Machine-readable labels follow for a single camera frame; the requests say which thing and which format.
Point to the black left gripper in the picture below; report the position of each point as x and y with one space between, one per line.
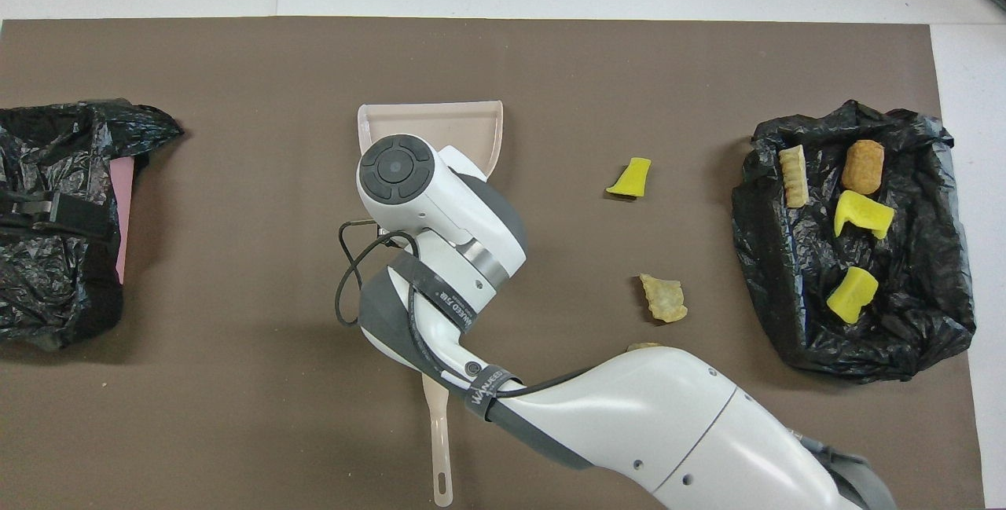
78 219

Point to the beige plastic dustpan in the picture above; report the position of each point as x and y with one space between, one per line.
440 121

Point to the yellow wedge sponge piece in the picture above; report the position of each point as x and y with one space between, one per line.
630 178

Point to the orange striped croissant toy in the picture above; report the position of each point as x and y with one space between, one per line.
640 346

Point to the pale ridged pastry toy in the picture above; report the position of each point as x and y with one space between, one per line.
794 176

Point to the yellow rounded sponge piece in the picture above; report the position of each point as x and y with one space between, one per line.
853 295

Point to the yellow notched sponge piece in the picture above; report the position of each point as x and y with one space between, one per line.
863 214

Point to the brown bread roll toy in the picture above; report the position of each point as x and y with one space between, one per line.
863 166

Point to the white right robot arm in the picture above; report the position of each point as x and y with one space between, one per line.
393 168

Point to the pink plastic bin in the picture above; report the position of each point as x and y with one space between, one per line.
123 211

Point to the black trash bag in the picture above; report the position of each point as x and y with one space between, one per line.
47 290

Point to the black bag lined bin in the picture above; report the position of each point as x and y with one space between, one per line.
904 337

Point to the brown table mat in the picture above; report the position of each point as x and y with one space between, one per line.
236 86

